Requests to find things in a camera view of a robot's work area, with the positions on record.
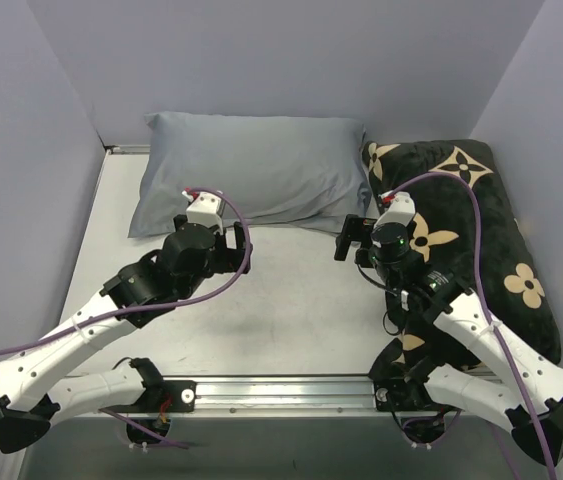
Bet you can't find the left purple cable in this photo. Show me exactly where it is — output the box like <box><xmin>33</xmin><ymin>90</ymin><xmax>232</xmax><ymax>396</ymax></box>
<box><xmin>0</xmin><ymin>186</ymin><xmax>253</xmax><ymax>389</ymax></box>

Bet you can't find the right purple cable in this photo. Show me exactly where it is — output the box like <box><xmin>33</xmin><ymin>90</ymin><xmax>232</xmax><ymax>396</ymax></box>
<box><xmin>383</xmin><ymin>170</ymin><xmax>560</xmax><ymax>480</ymax></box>

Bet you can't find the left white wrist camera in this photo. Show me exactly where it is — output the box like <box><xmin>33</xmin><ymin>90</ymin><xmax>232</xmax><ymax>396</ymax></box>
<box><xmin>182</xmin><ymin>188</ymin><xmax>225</xmax><ymax>234</ymax></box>

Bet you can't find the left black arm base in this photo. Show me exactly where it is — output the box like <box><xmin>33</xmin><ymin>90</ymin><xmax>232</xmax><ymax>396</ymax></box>
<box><xmin>126</xmin><ymin>358</ymin><xmax>197</xmax><ymax>413</ymax></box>

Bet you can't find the aluminium front rail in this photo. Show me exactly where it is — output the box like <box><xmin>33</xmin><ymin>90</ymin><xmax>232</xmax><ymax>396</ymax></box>
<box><xmin>98</xmin><ymin>375</ymin><xmax>507</xmax><ymax>417</ymax></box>

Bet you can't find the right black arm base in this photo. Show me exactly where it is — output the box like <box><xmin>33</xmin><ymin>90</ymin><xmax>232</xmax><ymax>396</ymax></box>
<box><xmin>368</xmin><ymin>363</ymin><xmax>457</xmax><ymax>413</ymax></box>

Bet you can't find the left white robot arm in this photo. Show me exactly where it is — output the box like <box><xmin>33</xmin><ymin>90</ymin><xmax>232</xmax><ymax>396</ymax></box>
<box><xmin>0</xmin><ymin>215</ymin><xmax>252</xmax><ymax>454</ymax></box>

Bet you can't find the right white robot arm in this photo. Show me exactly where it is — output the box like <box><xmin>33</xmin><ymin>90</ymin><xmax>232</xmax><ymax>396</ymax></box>
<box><xmin>334</xmin><ymin>215</ymin><xmax>563</xmax><ymax>465</ymax></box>

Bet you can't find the purple cable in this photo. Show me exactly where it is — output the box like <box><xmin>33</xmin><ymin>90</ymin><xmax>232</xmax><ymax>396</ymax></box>
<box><xmin>0</xmin><ymin>186</ymin><xmax>253</xmax><ymax>389</ymax></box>
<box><xmin>383</xmin><ymin>170</ymin><xmax>560</xmax><ymax>480</ymax></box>

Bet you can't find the black floral plush pillow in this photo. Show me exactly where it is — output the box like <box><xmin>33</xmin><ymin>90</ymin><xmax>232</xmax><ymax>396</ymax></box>
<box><xmin>362</xmin><ymin>139</ymin><xmax>562</xmax><ymax>364</ymax></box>

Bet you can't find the grey pillowcase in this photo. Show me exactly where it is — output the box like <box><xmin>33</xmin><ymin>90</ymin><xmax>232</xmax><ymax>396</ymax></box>
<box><xmin>128</xmin><ymin>112</ymin><xmax>371</xmax><ymax>238</ymax></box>

